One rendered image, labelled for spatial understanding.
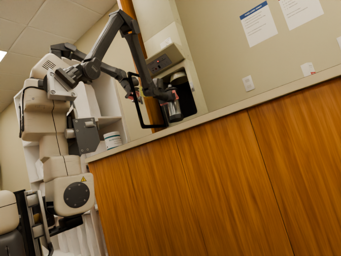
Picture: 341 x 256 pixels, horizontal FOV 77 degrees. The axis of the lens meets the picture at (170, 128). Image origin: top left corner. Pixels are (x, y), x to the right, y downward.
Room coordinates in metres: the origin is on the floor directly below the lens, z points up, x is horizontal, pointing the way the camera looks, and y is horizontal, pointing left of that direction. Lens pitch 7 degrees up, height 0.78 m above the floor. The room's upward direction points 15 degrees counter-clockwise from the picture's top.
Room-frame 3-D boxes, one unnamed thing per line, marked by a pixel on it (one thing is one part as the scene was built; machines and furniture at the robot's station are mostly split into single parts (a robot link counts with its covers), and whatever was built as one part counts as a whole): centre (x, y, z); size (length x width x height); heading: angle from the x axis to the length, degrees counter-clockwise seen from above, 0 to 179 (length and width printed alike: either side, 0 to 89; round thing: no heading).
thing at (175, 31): (1.66, -0.17, 1.33); 0.32 x 0.25 x 0.77; 56
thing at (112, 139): (1.80, 0.50, 1.02); 0.13 x 0.13 x 0.15
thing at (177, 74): (1.63, -0.18, 1.34); 0.18 x 0.18 x 0.05
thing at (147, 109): (1.50, 0.10, 1.19); 0.30 x 0.01 x 0.40; 151
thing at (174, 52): (1.51, -0.07, 1.46); 0.32 x 0.12 x 0.10; 56
